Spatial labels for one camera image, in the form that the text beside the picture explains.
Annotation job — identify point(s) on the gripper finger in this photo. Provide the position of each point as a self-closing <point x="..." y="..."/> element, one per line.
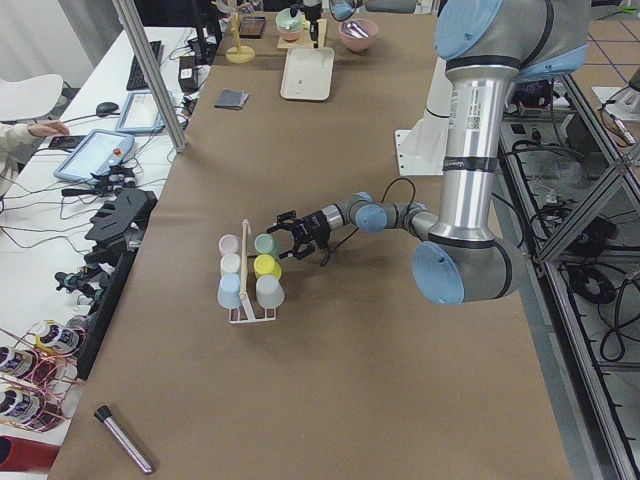
<point x="314" y="36"/>
<point x="299" y="250"/>
<point x="287" y="225"/>

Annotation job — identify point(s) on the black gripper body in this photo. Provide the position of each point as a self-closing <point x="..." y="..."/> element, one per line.
<point x="313" y="12"/>
<point x="313" y="224"/>

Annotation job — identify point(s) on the green cup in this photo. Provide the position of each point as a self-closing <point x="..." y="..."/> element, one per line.
<point x="266" y="244"/>

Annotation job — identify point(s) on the cream rabbit tray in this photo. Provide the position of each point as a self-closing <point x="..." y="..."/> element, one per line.
<point x="307" y="74"/>

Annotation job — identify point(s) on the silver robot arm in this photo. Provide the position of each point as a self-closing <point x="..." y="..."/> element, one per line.
<point x="341" y="11"/>
<point x="486" y="46"/>

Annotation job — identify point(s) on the yellow cup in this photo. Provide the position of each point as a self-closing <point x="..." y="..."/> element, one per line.
<point x="265" y="264"/>

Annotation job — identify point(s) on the pale blue cup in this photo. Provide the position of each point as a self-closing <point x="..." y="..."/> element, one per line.
<point x="269" y="292"/>

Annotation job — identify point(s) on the pink cup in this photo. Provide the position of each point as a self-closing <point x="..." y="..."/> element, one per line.
<point x="229" y="244"/>

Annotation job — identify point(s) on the cream white cup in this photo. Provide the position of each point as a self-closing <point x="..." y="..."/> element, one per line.
<point x="230" y="264"/>

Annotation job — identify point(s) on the white cup rack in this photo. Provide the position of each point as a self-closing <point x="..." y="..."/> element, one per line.
<point x="245" y="313"/>

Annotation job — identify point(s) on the light blue cup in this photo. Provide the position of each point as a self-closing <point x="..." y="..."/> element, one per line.
<point x="228" y="293"/>

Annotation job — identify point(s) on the wooden cutting board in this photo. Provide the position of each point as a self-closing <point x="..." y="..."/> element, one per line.
<point x="304" y="39"/>

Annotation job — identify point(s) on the stacked green bowls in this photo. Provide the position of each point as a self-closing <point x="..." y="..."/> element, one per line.
<point x="289" y="23"/>

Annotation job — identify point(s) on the metal ice scoop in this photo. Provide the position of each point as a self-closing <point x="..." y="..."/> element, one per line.
<point x="354" y="29"/>

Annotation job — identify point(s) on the pink bowl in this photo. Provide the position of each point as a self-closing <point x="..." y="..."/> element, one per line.
<point x="360" y="45"/>

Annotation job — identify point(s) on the wooden mug tree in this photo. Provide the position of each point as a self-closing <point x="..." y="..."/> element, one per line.
<point x="238" y="53"/>

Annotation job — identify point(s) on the grey folded cloth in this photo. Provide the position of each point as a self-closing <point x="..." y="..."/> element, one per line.
<point x="231" y="99"/>

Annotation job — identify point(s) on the upper blue teach pendant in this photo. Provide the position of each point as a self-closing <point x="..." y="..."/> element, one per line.
<point x="140" y="115"/>

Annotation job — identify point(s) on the blue teach pendant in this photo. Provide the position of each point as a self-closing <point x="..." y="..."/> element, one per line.
<point x="140" y="115"/>
<point x="94" y="155"/>

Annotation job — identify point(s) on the lower blue teach pendant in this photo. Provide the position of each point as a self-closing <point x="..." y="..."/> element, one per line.
<point x="94" y="155"/>

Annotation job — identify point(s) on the black computer mouse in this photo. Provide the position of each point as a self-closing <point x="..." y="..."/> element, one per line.
<point x="106" y="108"/>

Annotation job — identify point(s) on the black marker tube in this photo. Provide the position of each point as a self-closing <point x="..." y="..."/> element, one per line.
<point x="104" y="415"/>

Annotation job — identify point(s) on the white camera post base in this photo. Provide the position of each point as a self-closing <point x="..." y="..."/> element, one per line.
<point x="421" y="150"/>

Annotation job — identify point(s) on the aluminium frame post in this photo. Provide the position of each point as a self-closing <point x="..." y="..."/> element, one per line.
<point x="132" y="24"/>

